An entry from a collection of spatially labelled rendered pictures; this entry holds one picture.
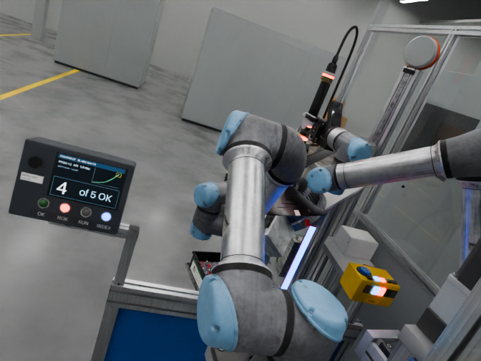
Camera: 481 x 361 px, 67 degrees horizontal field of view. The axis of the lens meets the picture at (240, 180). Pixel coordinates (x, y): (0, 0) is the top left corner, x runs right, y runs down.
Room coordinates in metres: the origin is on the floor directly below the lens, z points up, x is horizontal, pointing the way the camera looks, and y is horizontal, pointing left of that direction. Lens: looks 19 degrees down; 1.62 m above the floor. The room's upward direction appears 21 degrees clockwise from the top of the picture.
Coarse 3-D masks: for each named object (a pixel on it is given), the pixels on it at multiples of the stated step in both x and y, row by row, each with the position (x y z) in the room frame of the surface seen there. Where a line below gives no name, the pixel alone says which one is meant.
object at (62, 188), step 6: (54, 180) 0.78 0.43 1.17; (60, 180) 0.79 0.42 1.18; (66, 180) 0.79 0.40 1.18; (72, 180) 0.80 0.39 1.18; (54, 186) 0.78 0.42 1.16; (60, 186) 0.78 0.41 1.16; (66, 186) 0.79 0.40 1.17; (72, 186) 0.79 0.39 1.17; (54, 192) 0.78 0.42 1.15; (60, 192) 0.78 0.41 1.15; (66, 192) 0.79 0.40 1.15
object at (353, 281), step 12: (348, 264) 1.16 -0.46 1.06; (360, 264) 1.17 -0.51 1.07; (348, 276) 1.13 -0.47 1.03; (360, 276) 1.08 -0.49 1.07; (372, 276) 1.11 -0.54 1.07; (384, 276) 1.15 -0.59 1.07; (348, 288) 1.10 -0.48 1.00; (360, 288) 1.07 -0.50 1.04; (372, 288) 1.08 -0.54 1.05; (384, 288) 1.09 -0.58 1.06; (396, 288) 1.11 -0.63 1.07; (360, 300) 1.08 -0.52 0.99; (372, 300) 1.09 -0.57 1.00; (384, 300) 1.10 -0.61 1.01
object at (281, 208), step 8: (288, 192) 1.29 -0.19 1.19; (296, 192) 1.33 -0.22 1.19; (280, 200) 1.22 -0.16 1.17; (288, 200) 1.23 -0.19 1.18; (296, 200) 1.25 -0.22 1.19; (304, 200) 1.28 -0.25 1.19; (272, 208) 1.17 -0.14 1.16; (280, 208) 1.17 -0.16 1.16; (288, 208) 1.18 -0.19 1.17; (296, 208) 1.19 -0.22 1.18; (304, 208) 1.20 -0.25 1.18; (312, 208) 1.21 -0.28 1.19; (320, 208) 1.23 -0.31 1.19
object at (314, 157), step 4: (316, 152) 1.39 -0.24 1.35; (320, 152) 1.41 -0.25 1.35; (324, 152) 1.44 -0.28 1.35; (328, 152) 1.46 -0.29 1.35; (332, 152) 1.49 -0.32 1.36; (336, 152) 1.52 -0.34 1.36; (308, 156) 1.42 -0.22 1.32; (312, 156) 1.44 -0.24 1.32; (316, 156) 1.46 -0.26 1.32; (320, 156) 1.48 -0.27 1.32; (324, 156) 1.50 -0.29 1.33; (328, 156) 1.52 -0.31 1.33; (308, 160) 1.47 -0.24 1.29; (312, 160) 1.49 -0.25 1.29; (316, 160) 1.50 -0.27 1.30; (308, 164) 1.50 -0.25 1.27
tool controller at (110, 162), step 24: (24, 144) 0.78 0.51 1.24; (48, 144) 0.80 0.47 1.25; (24, 168) 0.77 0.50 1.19; (48, 168) 0.78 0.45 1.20; (72, 168) 0.80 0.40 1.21; (96, 168) 0.82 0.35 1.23; (120, 168) 0.84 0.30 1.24; (24, 192) 0.76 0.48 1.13; (48, 192) 0.77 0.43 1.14; (72, 192) 0.79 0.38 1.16; (96, 192) 0.81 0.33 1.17; (120, 192) 0.83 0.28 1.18; (48, 216) 0.76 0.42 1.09; (72, 216) 0.78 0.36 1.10; (96, 216) 0.80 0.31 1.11; (120, 216) 0.82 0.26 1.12
